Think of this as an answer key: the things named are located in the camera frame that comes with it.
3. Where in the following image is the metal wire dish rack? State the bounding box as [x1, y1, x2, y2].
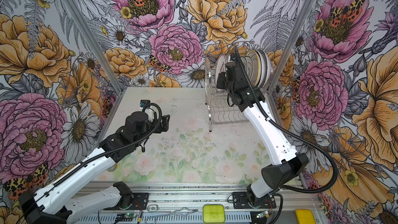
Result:
[204, 49, 274, 132]

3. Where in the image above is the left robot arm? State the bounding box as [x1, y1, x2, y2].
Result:
[18, 110, 170, 224]

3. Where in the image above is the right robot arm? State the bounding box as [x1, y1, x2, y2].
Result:
[216, 61, 309, 206]

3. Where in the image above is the yellow patterned plate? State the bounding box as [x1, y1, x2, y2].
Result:
[245, 50, 261, 86]

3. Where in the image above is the large dark rimmed plate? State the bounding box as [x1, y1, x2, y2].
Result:
[255, 49, 273, 88]

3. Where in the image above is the small circuit board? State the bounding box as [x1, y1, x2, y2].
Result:
[115, 213, 140, 223]

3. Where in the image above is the green square button box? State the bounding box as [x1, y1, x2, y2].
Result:
[203, 204, 226, 224]

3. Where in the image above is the yellow box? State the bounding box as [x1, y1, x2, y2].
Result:
[295, 209, 317, 224]

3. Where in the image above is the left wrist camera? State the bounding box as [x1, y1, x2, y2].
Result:
[140, 100, 151, 108]

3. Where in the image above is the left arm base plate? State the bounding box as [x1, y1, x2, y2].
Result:
[116, 192, 149, 210]

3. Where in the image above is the metal wire hook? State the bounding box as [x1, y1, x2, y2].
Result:
[145, 207, 199, 224]

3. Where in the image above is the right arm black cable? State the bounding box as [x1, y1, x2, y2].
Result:
[233, 46, 339, 224]

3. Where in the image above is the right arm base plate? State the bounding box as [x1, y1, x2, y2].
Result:
[228, 191, 276, 209]

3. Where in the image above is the aluminium front rail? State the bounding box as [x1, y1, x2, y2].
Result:
[65, 181, 328, 224]

